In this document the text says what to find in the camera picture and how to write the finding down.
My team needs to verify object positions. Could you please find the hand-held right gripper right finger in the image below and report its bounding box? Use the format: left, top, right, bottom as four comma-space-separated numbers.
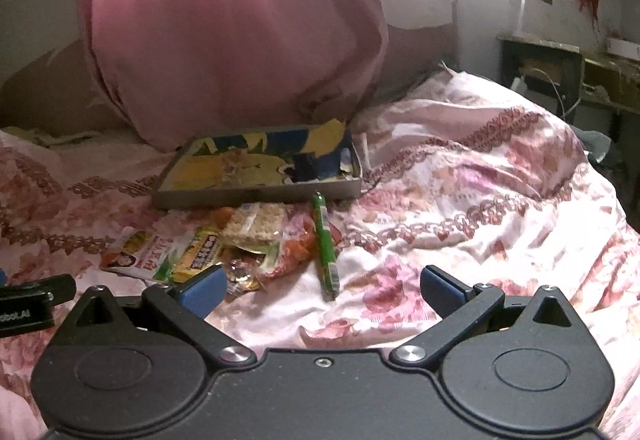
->
389, 265, 576, 366

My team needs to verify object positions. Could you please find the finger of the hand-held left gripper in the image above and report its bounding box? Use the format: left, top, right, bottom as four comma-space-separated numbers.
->
0, 270, 76, 307

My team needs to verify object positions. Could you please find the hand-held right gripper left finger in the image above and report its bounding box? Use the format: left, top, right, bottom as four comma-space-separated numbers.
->
67, 265, 255, 366

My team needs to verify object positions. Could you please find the yellow green snack packet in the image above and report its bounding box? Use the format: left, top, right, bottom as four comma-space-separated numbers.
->
167, 226, 227, 284

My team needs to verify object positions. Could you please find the clear yellowish cracker packet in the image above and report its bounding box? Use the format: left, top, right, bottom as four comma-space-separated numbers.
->
227, 242, 284, 271

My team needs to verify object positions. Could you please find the white snack packet with portrait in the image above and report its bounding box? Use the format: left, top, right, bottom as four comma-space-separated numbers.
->
100, 230, 182, 281

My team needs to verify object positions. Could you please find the rice cracker packet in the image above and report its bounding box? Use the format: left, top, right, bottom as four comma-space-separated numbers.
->
220, 203, 289, 251

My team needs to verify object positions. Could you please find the red snack packet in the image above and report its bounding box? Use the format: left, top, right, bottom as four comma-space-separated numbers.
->
257, 214, 345, 281

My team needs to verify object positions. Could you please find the green stick snack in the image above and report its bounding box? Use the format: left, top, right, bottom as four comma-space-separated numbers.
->
312, 192, 342, 302

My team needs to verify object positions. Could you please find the shallow printed cardboard box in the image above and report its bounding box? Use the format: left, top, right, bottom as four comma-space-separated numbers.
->
151, 120, 362, 211

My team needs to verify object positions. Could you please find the pink floral blanket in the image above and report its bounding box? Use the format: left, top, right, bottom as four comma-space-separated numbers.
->
0, 70, 640, 440

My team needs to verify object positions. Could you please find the dark wooden desk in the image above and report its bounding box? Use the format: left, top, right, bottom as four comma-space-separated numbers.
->
497, 34, 640, 161

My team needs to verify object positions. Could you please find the pink hanging cloth bundle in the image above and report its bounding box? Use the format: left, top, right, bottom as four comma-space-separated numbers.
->
77, 0, 391, 153

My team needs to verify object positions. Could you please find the white box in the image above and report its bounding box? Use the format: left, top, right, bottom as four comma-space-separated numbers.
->
606, 37, 640, 56

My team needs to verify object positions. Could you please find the white charger cable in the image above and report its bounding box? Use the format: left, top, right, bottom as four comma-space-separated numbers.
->
511, 67, 572, 117

